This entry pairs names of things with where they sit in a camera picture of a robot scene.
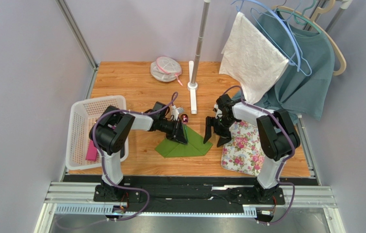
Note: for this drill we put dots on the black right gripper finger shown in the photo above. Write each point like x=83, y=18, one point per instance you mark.
x=224, y=138
x=209, y=123

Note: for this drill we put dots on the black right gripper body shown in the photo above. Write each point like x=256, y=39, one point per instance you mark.
x=217, y=128

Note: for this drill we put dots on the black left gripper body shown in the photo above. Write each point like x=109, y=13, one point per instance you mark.
x=167, y=126

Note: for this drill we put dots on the rainbow metallic spoon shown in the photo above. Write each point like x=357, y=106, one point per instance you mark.
x=184, y=119

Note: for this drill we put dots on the green paper napkin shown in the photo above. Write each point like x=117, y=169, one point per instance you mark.
x=194, y=148

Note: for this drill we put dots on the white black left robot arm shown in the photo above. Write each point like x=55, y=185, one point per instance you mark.
x=109, y=135

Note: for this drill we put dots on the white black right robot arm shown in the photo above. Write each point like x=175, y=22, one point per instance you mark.
x=277, y=133

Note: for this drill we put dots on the pink napkin in basket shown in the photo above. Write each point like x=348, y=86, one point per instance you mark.
x=92, y=153

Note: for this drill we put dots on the floral pattern tray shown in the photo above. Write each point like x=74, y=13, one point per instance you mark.
x=243, y=154

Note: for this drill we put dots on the grey pole with white base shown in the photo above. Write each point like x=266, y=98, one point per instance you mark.
x=192, y=85

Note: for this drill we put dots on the white mesh laundry bag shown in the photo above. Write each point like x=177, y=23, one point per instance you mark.
x=166, y=69

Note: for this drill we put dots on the white towel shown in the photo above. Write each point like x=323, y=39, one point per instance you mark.
x=251, y=59

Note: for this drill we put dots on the white plastic basket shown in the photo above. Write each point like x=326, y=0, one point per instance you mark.
x=83, y=115

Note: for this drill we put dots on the teal t-shirt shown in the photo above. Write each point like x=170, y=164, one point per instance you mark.
x=299, y=94

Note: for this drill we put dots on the green hanger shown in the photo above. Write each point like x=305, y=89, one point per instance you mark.
x=299, y=17

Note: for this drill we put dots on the wooden hanger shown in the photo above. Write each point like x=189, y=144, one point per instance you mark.
x=339, y=55

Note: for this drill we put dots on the blue wire hanger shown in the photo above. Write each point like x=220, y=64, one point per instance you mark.
x=278, y=33

